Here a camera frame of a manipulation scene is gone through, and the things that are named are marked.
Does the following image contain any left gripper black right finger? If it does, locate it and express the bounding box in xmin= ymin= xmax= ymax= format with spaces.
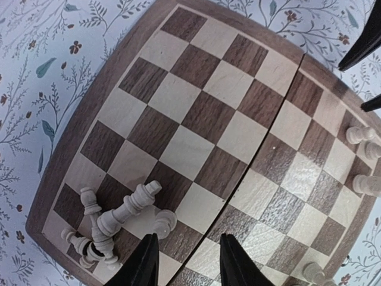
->
xmin=220 ymin=234 xmax=273 ymax=286

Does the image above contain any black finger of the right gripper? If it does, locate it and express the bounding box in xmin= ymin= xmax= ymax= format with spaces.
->
xmin=360 ymin=94 xmax=381 ymax=113
xmin=338 ymin=0 xmax=380 ymax=71

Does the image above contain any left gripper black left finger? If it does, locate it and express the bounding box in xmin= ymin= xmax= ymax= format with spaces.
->
xmin=105 ymin=234 xmax=159 ymax=286

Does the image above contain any light chess king piece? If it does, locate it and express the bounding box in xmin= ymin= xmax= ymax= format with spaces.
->
xmin=302 ymin=262 xmax=336 ymax=286

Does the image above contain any pile of light chess pieces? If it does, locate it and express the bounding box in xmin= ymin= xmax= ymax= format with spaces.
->
xmin=60 ymin=181 xmax=162 ymax=270

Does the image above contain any wooden chess board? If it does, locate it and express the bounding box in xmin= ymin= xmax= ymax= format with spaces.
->
xmin=26 ymin=1 xmax=380 ymax=285

